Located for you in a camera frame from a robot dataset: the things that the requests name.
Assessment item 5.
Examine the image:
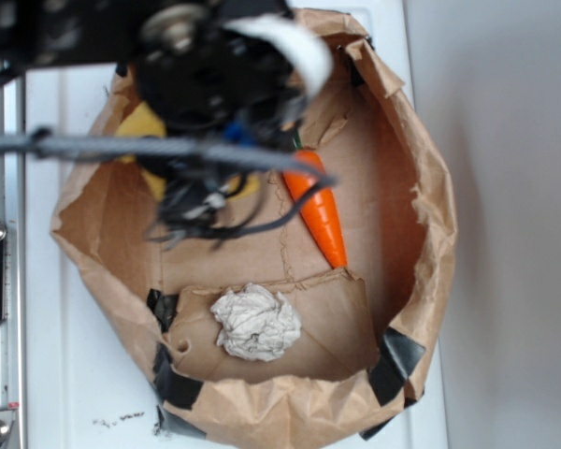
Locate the metal rail frame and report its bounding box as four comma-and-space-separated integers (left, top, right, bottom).
0, 55, 28, 449

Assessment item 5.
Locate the orange toy carrot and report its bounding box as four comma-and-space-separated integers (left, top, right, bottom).
281, 133, 349, 269

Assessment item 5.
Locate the yellow cloth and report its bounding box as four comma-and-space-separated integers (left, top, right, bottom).
115, 102, 260, 201

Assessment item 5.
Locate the brown paper bag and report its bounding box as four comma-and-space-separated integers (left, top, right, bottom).
51, 8, 457, 448

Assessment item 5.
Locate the white flat ribbon cable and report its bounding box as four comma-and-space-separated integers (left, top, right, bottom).
223, 16, 333, 99

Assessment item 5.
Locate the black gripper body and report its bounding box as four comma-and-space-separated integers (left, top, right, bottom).
133, 1, 308, 140

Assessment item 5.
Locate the grey braided cable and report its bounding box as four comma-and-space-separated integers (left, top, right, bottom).
0, 126, 340, 188

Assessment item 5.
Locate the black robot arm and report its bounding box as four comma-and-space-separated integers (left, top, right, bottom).
0, 1, 307, 142

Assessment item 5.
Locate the crumpled white paper ball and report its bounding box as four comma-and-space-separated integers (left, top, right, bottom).
209, 283, 302, 362

